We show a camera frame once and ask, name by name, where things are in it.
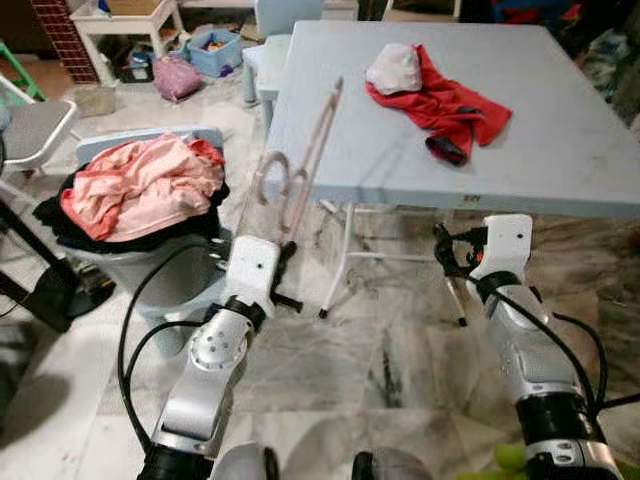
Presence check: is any pink plastic clothes hanger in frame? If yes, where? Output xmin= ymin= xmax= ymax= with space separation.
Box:
xmin=245 ymin=78 xmax=346 ymax=251

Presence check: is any white red cartoon print shirt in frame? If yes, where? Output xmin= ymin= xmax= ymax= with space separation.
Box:
xmin=363 ymin=43 xmax=513 ymax=167

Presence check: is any light blue folding table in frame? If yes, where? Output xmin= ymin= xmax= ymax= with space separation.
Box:
xmin=265 ymin=20 xmax=640 ymax=329

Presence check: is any coral orange garment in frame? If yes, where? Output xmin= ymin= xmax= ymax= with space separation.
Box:
xmin=190 ymin=138 xmax=226 ymax=171

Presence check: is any pale blue plastic chair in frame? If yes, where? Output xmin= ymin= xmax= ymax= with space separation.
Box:
xmin=62 ymin=125 xmax=236 ymax=356

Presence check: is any silver left robot leg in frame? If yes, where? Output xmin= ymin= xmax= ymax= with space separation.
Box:
xmin=215 ymin=443 xmax=281 ymax=480

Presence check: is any silver robot leg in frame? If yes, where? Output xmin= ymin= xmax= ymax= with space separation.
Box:
xmin=352 ymin=447 xmax=436 ymax=480
xmin=215 ymin=443 xmax=281 ymax=480

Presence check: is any silver right robot leg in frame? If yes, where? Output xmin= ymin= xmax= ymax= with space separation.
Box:
xmin=352 ymin=447 xmax=436 ymax=480

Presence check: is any purple fabric bag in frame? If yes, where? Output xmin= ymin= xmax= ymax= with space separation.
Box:
xmin=152 ymin=55 xmax=204 ymax=103

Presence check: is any blue plastic storage bin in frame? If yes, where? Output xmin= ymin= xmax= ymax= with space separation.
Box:
xmin=185 ymin=28 xmax=244 ymax=79

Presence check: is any black garment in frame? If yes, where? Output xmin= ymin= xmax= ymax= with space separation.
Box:
xmin=33 ymin=180 xmax=233 ymax=256

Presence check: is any small black box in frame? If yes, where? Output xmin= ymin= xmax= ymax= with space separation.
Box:
xmin=118 ymin=45 xmax=156 ymax=83

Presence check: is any beige box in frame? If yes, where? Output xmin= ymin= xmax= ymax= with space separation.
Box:
xmin=70 ymin=85 xmax=118 ymax=119

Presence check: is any white low side table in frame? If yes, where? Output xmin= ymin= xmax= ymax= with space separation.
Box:
xmin=70 ymin=0 xmax=186 ymax=88

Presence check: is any brown cardboard box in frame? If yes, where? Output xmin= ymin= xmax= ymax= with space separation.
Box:
xmin=105 ymin=0 xmax=166 ymax=16

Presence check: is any red grid patterned panel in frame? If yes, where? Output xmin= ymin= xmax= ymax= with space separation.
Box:
xmin=30 ymin=0 xmax=101 ymax=86

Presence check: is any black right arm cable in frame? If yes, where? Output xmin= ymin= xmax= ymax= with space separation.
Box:
xmin=435 ymin=225 xmax=611 ymax=411

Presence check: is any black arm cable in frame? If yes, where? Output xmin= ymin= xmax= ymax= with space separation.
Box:
xmin=435 ymin=225 xmax=611 ymax=411
xmin=117 ymin=243 xmax=226 ymax=456

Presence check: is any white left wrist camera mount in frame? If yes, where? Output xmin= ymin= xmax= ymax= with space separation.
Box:
xmin=227 ymin=235 xmax=282 ymax=311

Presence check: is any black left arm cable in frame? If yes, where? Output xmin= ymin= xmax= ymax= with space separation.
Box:
xmin=117 ymin=243 xmax=226 ymax=456

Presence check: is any white frame grey chair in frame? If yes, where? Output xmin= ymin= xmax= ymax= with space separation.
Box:
xmin=0 ymin=98 xmax=79 ymax=191

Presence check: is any green metal frame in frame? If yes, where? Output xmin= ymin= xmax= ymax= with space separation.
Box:
xmin=0 ymin=40 xmax=46 ymax=106

